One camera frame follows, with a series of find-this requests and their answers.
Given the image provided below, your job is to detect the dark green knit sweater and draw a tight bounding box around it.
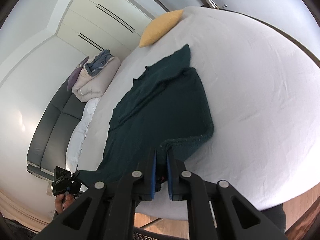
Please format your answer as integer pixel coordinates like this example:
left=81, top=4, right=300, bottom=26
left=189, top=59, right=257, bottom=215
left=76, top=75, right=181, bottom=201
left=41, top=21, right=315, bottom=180
left=79, top=45, right=214, bottom=186

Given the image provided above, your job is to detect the person's left hand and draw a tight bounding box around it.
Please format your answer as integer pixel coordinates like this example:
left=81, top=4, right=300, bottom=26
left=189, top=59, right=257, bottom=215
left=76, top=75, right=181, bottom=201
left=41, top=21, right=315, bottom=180
left=54, top=194, right=75, bottom=215

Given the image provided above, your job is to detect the white crumpled bed sheet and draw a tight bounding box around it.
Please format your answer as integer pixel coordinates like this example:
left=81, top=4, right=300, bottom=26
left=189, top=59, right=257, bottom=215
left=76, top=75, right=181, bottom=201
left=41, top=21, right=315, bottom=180
left=66, top=98, right=101, bottom=173

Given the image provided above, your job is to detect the dark grey headboard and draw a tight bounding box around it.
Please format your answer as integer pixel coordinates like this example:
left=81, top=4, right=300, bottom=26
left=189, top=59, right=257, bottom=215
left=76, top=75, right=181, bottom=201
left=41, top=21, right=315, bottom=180
left=27, top=80, right=85, bottom=181

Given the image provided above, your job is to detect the folded beige duvet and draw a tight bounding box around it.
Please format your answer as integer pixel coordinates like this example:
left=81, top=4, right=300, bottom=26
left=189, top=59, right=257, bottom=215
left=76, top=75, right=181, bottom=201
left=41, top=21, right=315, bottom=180
left=72, top=57, right=120, bottom=102

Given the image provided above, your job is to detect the purple cushion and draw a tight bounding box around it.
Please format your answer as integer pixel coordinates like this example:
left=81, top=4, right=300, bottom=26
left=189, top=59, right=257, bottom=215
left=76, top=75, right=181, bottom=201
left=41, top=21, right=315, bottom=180
left=67, top=56, right=89, bottom=91

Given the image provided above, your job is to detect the grey blue crumpled cloth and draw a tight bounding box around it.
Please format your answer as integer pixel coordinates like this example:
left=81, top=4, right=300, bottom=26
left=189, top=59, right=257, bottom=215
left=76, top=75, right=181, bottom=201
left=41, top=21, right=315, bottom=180
left=85, top=49, right=113, bottom=77

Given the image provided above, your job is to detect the yellow pillow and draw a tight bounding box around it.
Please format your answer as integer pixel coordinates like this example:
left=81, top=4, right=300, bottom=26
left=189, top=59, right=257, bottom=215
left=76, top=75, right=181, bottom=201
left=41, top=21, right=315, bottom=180
left=139, top=9, right=184, bottom=48

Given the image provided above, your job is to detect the cream wardrobe with handles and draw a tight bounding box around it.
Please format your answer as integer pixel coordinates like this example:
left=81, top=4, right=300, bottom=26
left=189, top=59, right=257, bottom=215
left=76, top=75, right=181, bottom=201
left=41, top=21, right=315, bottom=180
left=57, top=0, right=166, bottom=60

